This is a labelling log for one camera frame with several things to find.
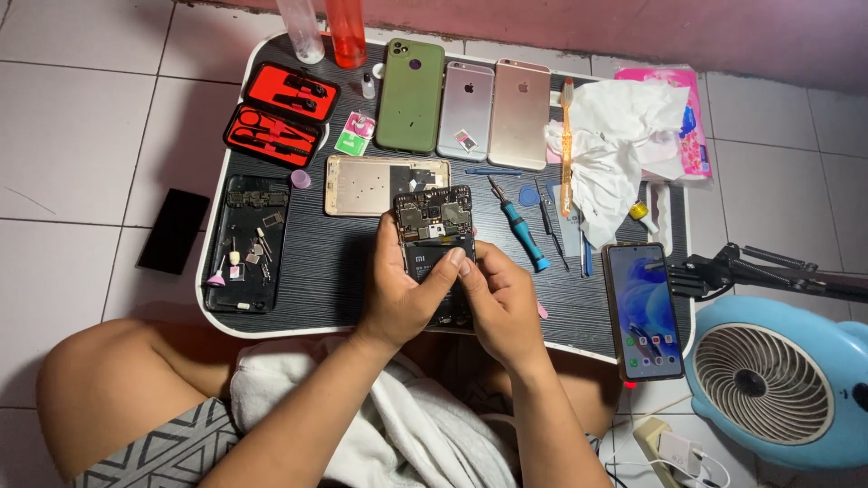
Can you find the light blue desk fan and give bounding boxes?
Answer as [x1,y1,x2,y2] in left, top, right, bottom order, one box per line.
[684,295,868,473]

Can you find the person's right hand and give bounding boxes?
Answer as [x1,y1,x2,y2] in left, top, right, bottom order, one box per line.
[458,240,552,375]

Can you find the orange toothbrush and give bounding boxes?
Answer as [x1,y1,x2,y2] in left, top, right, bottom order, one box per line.
[559,76,576,218]

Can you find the thin black screwdriver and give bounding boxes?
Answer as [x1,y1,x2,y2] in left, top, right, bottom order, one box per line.
[533,178,571,272]

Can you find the red plastic bottle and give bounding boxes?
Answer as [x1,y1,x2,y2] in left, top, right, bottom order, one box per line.
[324,0,368,69]

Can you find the silver phone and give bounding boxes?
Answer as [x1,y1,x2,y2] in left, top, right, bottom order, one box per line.
[436,61,496,163]

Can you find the yellow glue bottle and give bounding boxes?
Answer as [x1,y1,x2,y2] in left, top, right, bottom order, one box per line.
[628,200,659,235]

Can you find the rose gold phone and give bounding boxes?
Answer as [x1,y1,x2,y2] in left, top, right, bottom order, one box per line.
[487,59,552,172]

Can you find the black phone back cover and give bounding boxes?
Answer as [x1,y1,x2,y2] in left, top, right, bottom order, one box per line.
[204,174,292,314]

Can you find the gold phone frame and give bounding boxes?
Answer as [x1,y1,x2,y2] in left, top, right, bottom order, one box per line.
[324,155,453,218]

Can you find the clear plastic card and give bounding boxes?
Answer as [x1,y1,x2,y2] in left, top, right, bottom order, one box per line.
[552,183,585,259]

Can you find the grey patterned shorts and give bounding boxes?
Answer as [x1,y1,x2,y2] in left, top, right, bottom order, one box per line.
[73,396,243,488]

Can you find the pink tissue pack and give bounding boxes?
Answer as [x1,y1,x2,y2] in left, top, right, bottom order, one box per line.
[613,66,714,188]

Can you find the beige power strip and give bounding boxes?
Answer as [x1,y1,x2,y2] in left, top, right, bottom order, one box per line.
[632,416,687,488]

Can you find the crumpled white tissue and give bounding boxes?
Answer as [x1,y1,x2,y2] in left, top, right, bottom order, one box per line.
[545,78,691,251]

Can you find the black phone screen panel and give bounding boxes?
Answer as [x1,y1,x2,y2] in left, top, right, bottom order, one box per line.
[136,188,212,276]

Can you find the person's left hand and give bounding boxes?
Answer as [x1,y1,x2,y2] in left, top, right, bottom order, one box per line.
[355,211,469,354]

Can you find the black phone with battery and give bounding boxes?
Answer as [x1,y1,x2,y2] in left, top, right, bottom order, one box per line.
[393,184,477,333]

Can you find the phone with lit screen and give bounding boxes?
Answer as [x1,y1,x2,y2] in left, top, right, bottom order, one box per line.
[601,242,686,385]

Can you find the person's left leg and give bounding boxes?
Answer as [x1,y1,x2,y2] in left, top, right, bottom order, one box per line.
[35,317,240,483]

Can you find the white charger plug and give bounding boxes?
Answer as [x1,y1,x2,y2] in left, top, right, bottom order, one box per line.
[657,431,707,479]

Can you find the black lap table white rim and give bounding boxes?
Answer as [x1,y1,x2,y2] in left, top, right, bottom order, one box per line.
[195,30,698,364]

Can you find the teal handled screwdriver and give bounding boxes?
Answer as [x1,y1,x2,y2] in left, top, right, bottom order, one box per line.
[487,176,552,273]

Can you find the white towel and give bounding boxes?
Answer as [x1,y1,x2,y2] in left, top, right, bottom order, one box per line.
[230,335,522,488]

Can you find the clear plastic bottle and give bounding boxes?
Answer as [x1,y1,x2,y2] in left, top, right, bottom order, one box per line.
[275,0,326,65]

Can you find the green and pink wipe packets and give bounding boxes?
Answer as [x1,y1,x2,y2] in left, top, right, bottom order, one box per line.
[334,110,377,159]

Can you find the red open manicure tool case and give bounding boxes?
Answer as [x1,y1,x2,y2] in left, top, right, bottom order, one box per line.
[222,61,342,169]

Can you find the green cased phone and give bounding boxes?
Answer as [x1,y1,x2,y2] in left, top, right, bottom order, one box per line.
[375,38,446,156]

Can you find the white charging cable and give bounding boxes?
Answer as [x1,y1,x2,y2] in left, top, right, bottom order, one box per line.
[604,447,732,488]

